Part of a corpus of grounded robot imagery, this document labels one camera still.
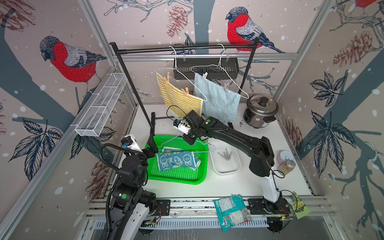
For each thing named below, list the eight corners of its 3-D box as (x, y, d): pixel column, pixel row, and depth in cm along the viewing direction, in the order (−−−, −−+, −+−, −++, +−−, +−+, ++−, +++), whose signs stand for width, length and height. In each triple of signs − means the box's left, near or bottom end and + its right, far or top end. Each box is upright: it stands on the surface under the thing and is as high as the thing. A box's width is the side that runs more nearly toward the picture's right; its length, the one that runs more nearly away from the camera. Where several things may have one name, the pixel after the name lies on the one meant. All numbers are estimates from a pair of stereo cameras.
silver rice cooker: (245, 131, 105) (253, 113, 90) (240, 113, 116) (247, 94, 101) (270, 131, 105) (282, 113, 90) (263, 113, 116) (273, 94, 101)
